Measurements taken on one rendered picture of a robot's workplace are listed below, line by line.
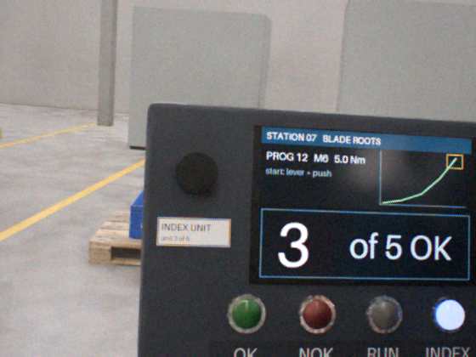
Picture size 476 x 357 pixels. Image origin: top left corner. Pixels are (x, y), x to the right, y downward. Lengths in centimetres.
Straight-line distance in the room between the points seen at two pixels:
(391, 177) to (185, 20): 782
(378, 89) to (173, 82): 300
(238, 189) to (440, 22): 620
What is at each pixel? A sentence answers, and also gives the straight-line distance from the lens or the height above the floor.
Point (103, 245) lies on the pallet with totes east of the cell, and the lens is 380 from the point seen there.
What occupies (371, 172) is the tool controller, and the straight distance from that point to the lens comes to 44.
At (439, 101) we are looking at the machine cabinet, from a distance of 658.
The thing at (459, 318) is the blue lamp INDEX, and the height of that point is 112.
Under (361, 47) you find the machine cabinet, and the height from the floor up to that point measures 155.
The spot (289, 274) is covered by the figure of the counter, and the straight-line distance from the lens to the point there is 42.
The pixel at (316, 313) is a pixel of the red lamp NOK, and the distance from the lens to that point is 42.
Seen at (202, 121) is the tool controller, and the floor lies 124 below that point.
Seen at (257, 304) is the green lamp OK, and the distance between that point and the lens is 42.
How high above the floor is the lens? 128
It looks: 11 degrees down
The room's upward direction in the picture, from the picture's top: 4 degrees clockwise
